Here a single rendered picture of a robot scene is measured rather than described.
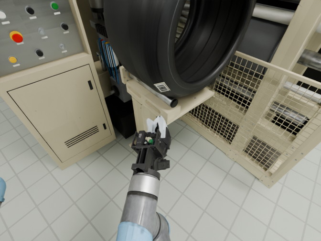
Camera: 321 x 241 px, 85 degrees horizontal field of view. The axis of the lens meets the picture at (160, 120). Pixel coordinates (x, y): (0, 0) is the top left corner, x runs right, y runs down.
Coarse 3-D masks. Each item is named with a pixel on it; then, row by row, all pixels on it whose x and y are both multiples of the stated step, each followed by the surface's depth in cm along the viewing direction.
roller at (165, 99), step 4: (132, 76) 94; (136, 80) 93; (140, 84) 91; (144, 84) 88; (148, 88) 87; (152, 92) 85; (156, 92) 83; (160, 96) 81; (164, 96) 80; (164, 100) 80; (168, 100) 79; (172, 100) 78; (176, 100) 78; (168, 104) 79; (172, 104) 78; (176, 104) 80
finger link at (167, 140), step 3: (168, 132) 53; (165, 135) 52; (168, 135) 52; (162, 138) 52; (165, 138) 51; (168, 138) 51; (165, 141) 51; (168, 141) 50; (165, 144) 51; (168, 144) 50; (168, 147) 50
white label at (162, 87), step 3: (156, 84) 62; (159, 84) 62; (162, 84) 62; (165, 84) 62; (156, 87) 64; (159, 87) 64; (162, 87) 64; (165, 87) 64; (159, 90) 66; (162, 90) 66; (165, 90) 66; (168, 90) 66
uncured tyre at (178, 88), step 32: (128, 0) 48; (160, 0) 44; (192, 0) 87; (224, 0) 82; (256, 0) 70; (128, 32) 52; (160, 32) 48; (192, 32) 96; (224, 32) 87; (128, 64) 64; (160, 64) 54; (192, 64) 96; (224, 64) 80
